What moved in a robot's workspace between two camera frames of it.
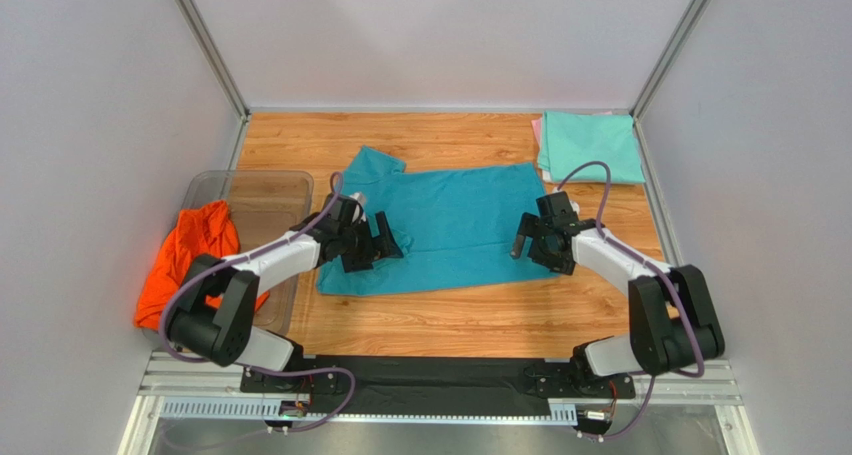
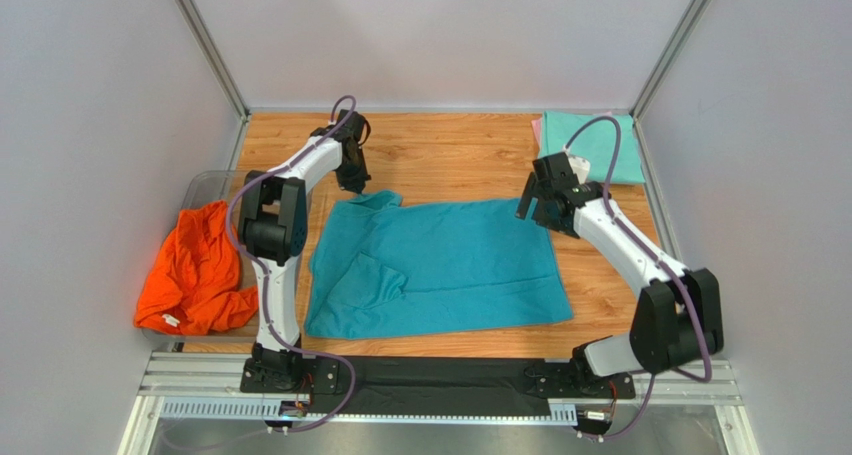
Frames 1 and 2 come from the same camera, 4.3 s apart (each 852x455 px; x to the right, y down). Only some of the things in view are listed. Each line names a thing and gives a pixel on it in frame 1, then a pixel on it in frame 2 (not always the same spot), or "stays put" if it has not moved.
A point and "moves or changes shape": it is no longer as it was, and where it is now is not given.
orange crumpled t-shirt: [204, 231] stays put
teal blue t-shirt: [462, 224] moves or changes shape
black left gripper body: [358, 246] -> [353, 173]
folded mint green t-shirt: [571, 139] stays put
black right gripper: [541, 239] -> [530, 197]
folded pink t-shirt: [537, 123] stays put
